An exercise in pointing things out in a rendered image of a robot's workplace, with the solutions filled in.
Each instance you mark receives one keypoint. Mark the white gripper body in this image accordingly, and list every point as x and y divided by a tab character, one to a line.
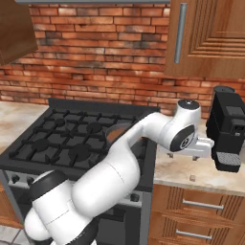
204	147

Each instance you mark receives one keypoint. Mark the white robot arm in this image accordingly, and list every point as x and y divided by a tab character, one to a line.
105	182

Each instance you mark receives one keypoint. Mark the brown sugar cube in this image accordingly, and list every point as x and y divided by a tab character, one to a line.
192	177

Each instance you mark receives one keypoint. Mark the saucepan with hot chocolate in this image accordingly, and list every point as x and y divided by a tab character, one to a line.
114	132

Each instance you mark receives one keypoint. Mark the black coffee machine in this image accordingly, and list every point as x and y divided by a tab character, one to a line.
228	127

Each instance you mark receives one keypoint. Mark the wooden drawer front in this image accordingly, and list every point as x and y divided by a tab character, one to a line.
166	229
197	194

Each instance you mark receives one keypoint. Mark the black oven knob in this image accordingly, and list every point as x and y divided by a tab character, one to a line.
15	179
135	197
30	181

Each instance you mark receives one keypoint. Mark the silver and black oven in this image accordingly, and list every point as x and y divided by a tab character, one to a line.
127	223

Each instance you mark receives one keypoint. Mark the black gas hob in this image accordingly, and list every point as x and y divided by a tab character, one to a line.
63	137

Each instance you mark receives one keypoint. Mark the wooden base cupboard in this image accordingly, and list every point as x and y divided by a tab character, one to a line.
8	207

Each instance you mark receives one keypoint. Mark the brown range hood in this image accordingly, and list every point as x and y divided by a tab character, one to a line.
14	28

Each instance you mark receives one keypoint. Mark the wooden wall cupboard door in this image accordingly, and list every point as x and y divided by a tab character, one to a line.
213	38

